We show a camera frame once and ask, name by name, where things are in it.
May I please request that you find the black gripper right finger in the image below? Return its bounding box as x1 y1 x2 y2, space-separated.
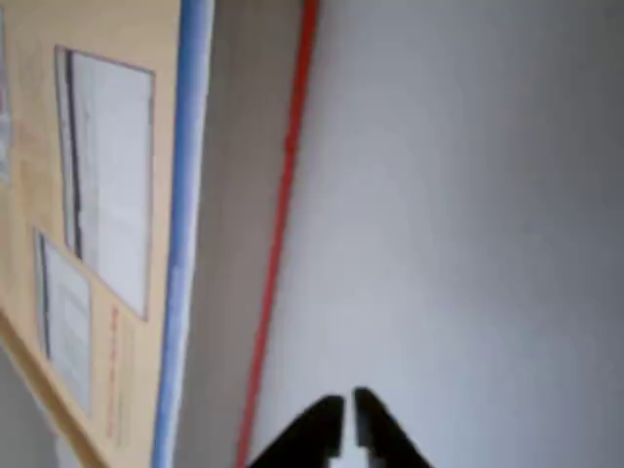
352 387 435 468

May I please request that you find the cardboard box with labels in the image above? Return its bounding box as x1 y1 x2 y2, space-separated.
0 0 322 468

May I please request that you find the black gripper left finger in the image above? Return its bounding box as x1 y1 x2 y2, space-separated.
248 394 346 468

